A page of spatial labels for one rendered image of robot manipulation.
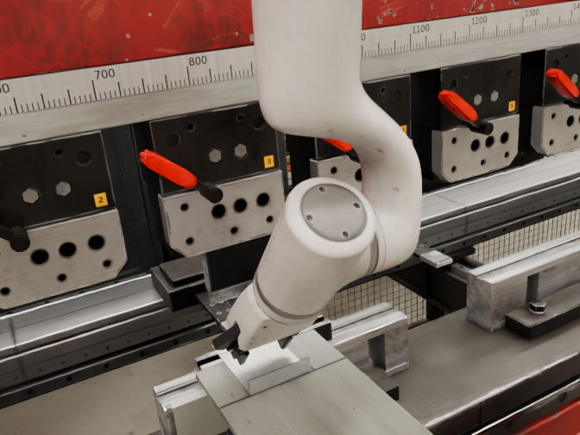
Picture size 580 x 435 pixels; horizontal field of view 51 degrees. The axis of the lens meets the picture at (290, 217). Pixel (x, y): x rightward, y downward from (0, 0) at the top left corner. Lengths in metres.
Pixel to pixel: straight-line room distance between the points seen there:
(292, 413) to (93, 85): 0.42
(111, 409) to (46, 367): 1.47
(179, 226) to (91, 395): 1.96
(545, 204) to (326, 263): 1.06
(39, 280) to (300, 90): 0.36
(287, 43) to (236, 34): 0.22
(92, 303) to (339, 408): 0.52
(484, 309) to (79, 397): 1.87
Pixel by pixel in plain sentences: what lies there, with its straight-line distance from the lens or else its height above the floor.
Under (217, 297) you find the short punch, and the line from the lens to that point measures 0.80.
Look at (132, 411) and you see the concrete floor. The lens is 2.48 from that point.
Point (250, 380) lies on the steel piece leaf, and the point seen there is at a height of 1.02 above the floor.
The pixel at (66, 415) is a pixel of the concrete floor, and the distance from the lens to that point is 2.56.
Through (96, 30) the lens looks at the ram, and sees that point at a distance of 0.65.
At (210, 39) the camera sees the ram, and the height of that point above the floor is 1.41.
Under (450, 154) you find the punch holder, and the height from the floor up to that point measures 1.22.
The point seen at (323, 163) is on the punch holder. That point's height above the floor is 1.25.
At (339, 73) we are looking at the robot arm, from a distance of 0.49.
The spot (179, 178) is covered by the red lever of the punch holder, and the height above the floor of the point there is 1.28.
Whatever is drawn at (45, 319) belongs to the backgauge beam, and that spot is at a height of 0.98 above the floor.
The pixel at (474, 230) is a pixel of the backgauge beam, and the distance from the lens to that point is 1.38.
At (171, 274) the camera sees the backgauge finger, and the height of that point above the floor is 1.03.
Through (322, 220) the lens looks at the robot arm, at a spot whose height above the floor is 1.27.
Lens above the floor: 1.47
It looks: 21 degrees down
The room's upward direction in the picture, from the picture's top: 5 degrees counter-clockwise
